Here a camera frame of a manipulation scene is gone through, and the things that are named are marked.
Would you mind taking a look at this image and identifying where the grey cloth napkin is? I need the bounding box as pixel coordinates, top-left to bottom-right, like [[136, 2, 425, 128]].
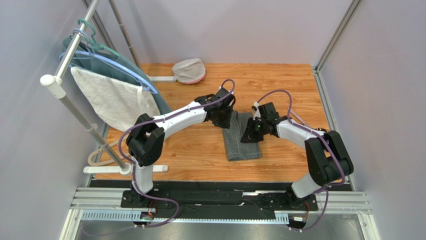
[[222, 111, 262, 162]]

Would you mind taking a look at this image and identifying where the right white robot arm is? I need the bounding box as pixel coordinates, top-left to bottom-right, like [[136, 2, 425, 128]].
[[240, 102, 354, 201]]

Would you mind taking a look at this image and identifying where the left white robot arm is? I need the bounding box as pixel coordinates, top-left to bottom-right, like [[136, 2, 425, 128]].
[[125, 87, 236, 203]]

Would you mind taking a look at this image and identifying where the white mesh cap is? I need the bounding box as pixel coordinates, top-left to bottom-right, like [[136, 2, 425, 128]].
[[171, 58, 207, 84]]

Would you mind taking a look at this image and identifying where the white towel on hanger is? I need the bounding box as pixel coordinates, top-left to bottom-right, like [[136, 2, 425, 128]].
[[70, 66, 160, 132]]

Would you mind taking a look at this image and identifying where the white clothes rack base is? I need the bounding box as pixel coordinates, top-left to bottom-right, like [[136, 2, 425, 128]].
[[83, 163, 169, 176]]

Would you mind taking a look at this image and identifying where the teal shirt on hanger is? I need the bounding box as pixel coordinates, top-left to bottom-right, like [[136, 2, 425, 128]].
[[70, 42, 172, 114]]

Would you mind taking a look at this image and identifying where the beige wooden hanger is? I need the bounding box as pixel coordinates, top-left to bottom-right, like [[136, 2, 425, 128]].
[[87, 139, 132, 168]]

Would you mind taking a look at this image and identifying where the green hanger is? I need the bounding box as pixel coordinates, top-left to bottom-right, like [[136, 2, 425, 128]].
[[77, 18, 121, 57]]

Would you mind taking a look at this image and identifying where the light blue hanger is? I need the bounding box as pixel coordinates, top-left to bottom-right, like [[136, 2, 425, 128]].
[[68, 28, 160, 96]]

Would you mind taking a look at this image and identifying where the metal clothes rack pole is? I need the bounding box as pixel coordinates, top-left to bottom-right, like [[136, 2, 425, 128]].
[[39, 0, 142, 176]]

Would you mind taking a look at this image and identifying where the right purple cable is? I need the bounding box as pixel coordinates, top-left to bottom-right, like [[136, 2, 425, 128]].
[[252, 89, 347, 232]]

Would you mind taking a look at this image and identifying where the purple cable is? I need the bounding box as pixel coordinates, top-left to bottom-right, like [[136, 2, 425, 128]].
[[79, 78, 237, 234], [252, 89, 347, 232]]

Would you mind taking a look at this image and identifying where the black mounting rail plate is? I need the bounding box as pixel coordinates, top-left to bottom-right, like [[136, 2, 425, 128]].
[[89, 179, 354, 221]]

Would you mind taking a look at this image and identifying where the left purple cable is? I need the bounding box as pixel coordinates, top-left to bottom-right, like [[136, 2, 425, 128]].
[[79, 78, 237, 234]]

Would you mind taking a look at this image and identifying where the aluminium frame rail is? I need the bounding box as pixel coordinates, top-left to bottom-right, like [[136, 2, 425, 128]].
[[60, 186, 380, 240]]

